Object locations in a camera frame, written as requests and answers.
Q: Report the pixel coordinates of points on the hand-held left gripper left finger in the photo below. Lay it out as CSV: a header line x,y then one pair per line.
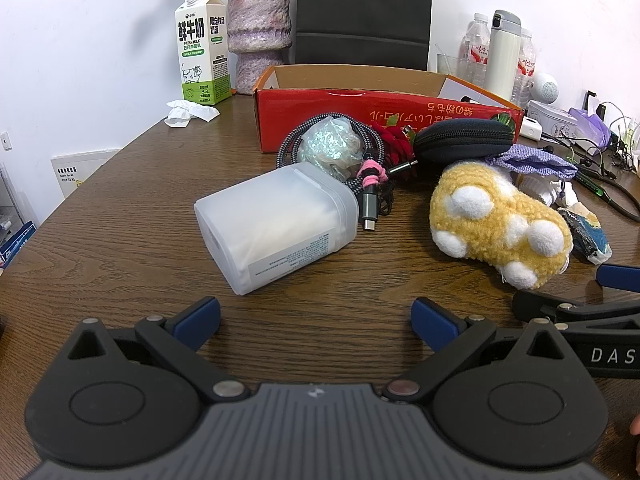
x,y
197,322

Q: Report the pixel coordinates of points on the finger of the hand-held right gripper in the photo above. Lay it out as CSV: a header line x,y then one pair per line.
x,y
537,305
620,276

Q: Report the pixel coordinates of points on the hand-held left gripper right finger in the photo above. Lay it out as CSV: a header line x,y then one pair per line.
x,y
434,322

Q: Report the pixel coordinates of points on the purple cloth pouch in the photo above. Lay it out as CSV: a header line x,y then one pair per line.
x,y
530,157

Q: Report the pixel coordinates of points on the red artificial flower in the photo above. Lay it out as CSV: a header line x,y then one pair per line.
x,y
397,147

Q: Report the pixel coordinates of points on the red cardboard box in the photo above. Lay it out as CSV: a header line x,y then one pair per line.
x,y
320,110

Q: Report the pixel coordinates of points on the person's right hand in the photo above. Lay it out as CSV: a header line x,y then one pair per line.
x,y
635,425

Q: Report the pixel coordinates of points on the crumpled blue yellow wrapper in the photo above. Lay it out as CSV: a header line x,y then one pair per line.
x,y
585,235

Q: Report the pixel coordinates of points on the yellow plush paw toy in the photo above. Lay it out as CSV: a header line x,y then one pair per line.
x,y
495,225

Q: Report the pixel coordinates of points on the translucent plastic box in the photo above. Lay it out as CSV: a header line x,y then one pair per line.
x,y
270,225

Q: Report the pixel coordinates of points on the wooden desk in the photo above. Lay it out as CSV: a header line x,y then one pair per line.
x,y
125,210

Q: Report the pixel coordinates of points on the purple plastic bag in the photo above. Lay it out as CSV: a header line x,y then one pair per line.
x,y
590,127

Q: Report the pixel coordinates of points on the printed tin box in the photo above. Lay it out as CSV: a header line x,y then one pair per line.
x,y
550,117

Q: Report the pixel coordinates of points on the black zip case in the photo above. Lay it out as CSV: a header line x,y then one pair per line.
x,y
460,142

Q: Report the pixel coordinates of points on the cluttered shelf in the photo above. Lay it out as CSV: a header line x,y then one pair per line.
x,y
17,242

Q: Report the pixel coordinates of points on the white round speaker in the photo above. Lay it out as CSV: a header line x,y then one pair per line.
x,y
545,86

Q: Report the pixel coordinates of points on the crumpled clear plastic bag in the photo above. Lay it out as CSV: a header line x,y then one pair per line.
x,y
327,145

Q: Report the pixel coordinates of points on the crumpled white tissue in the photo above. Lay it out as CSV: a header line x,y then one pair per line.
x,y
187,112

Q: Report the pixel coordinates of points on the clear plastic water bottle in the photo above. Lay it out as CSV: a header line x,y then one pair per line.
x,y
527,65
474,45

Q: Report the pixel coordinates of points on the white thermos bottle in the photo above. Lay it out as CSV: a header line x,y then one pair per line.
x,y
502,55

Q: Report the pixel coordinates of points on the clear glass cup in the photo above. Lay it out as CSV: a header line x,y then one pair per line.
x,y
447,64

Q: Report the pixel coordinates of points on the green white milk carton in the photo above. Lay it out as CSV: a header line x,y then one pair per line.
x,y
197,50

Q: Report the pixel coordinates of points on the purple stone vase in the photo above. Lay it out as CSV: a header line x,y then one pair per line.
x,y
257,25

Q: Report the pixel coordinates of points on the black paper bag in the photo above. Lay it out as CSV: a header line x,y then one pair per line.
x,y
365,10

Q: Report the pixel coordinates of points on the white wall socket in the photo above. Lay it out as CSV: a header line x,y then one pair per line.
x,y
5,140

